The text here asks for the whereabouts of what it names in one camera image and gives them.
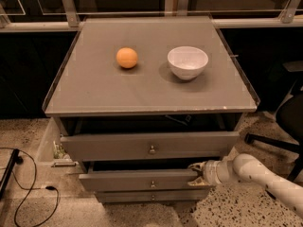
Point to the orange ball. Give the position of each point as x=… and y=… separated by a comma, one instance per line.
x=126, y=57

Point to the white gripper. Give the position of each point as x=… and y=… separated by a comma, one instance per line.
x=209, y=172

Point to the clear plastic bin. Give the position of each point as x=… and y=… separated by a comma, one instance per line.
x=50, y=151

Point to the metal window bracket left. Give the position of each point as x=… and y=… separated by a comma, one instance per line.
x=71, y=13

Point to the grey drawer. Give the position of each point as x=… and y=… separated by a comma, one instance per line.
x=139, y=146
x=118, y=176
x=149, y=196

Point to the grey bottom drawer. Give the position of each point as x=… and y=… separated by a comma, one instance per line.
x=149, y=196

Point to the black bar on floor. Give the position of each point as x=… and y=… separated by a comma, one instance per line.
x=8, y=169

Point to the grey top drawer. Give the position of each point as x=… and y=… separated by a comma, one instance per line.
x=139, y=146

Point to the grey drawer cabinet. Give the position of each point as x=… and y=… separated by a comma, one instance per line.
x=93, y=94

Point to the metal window bracket right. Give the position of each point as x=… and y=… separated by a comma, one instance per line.
x=287, y=15

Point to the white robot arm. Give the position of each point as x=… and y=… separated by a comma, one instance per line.
x=246, y=168

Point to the white bowl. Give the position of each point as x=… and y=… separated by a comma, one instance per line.
x=187, y=62

